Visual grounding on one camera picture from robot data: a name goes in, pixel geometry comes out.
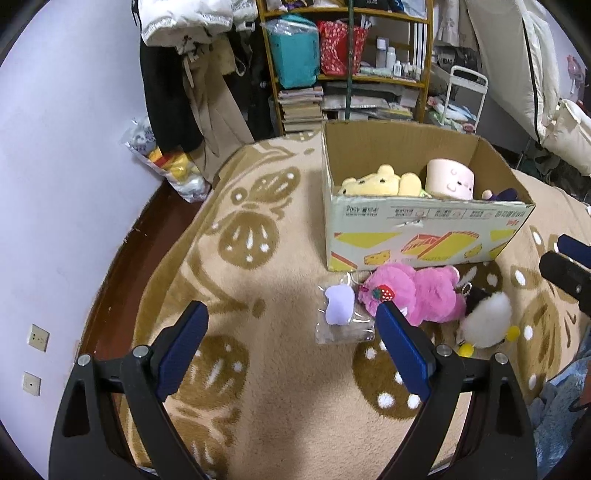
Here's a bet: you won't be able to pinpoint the pink fan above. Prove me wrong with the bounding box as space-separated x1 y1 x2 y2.
566 54 587 100

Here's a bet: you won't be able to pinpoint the black hanging garment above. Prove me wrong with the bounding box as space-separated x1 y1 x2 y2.
231 28 282 139

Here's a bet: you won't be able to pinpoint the beige patterned blanket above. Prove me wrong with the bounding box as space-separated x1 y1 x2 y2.
92 134 591 480

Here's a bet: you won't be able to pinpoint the printed cardboard box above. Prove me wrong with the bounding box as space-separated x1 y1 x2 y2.
321 121 536 273

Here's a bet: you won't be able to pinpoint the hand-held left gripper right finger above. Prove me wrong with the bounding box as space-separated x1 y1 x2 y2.
375 301 539 480

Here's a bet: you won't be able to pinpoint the pink cube plush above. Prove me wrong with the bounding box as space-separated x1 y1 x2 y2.
425 158 476 200

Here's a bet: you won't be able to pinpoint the white utility cart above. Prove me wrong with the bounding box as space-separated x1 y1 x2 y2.
427 65 489 134

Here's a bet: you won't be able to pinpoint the row of cosmetic bottles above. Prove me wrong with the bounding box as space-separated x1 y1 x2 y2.
375 37 423 79

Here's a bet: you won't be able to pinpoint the pile of papers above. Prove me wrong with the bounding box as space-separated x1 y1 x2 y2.
321 88 419 121

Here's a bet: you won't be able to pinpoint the green pole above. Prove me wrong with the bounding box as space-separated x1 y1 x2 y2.
344 0 356 121

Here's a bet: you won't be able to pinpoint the yellow dog plush keychain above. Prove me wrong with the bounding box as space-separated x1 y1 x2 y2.
337 165 432 198

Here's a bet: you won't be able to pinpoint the stack of books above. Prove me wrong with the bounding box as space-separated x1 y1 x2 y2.
277 87 325 136

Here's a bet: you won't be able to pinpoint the white cushion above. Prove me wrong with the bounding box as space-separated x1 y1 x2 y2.
540 99 591 171

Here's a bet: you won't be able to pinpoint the clear plastic bag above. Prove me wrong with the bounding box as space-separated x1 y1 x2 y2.
263 17 319 38

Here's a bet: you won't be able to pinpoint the pink bear plush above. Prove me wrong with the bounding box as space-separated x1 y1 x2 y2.
356 263 467 326

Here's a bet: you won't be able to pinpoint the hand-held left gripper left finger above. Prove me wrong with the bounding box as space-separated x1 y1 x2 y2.
48 300 227 480

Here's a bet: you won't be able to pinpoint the black coat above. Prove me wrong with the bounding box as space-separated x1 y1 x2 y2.
140 44 204 153

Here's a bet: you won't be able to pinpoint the dark green cloth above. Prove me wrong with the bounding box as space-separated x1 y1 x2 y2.
512 148 591 204

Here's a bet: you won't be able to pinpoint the plastic bag of plush toys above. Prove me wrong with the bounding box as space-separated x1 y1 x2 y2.
121 116 212 204

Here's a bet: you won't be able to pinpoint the white puffer jacket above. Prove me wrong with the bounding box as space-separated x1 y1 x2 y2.
139 0 259 47

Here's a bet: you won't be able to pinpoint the blue fluffy cloth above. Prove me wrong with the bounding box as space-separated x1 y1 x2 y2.
529 360 591 480

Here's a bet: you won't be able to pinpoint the white fluffy plush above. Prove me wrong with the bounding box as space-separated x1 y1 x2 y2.
455 286 520 358

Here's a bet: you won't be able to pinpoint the teal bag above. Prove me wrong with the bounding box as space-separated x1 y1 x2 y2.
268 16 320 89

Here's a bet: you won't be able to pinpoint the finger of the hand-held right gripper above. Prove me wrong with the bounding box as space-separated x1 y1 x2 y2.
556 234 591 269
539 251 591 311

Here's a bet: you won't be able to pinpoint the yellow frame shelf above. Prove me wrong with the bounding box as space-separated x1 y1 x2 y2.
256 0 435 134

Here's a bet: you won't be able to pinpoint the black shopping bag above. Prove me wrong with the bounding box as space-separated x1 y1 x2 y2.
434 44 481 77

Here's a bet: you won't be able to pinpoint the white folded mattress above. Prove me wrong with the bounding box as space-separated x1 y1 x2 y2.
464 0 559 144

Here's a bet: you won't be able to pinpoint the red patterned bag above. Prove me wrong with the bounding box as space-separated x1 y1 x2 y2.
316 21 368 77

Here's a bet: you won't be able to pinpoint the patterned curtain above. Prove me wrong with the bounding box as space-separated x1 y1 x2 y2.
431 0 467 47

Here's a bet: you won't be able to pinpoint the beige coat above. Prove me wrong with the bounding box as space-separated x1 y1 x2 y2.
182 37 254 183

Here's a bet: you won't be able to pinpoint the white flat panels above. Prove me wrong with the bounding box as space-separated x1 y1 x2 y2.
411 21 428 70

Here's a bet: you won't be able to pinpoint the dark purple plush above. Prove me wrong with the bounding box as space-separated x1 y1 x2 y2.
482 187 525 203

